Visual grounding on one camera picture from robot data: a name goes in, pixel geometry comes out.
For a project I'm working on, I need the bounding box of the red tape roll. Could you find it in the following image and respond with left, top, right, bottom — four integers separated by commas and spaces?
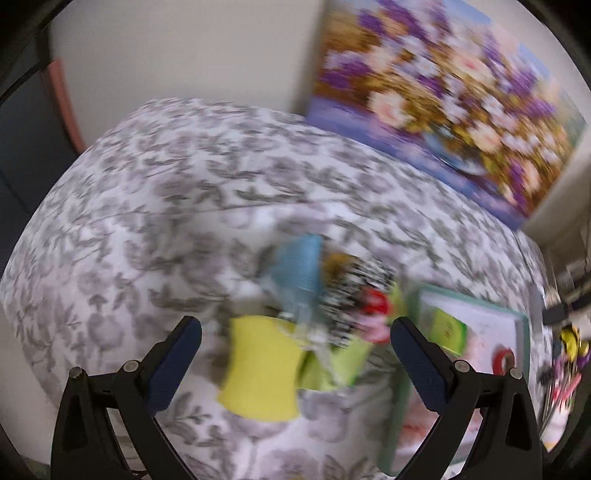
492, 347, 516, 376

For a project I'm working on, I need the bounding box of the lime green cloth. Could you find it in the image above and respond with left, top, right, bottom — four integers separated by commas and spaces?
297, 283, 406, 392

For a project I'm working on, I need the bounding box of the yellow sponge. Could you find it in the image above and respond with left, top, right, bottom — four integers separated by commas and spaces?
218, 315, 304, 422

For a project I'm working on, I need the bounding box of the green tissue pack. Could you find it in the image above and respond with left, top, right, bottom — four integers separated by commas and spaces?
427, 308, 468, 357

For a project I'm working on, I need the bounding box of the grey floral blanket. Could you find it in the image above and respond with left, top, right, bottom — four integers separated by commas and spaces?
1, 99, 545, 479

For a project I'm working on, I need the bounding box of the light blue cloth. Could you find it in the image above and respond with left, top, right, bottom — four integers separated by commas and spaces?
260, 234, 324, 323

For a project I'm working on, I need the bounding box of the floral flower painting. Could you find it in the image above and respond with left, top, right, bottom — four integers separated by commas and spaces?
305, 1, 586, 229

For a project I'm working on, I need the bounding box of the leopard print cloth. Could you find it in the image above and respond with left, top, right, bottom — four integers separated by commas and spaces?
320, 252, 394, 347

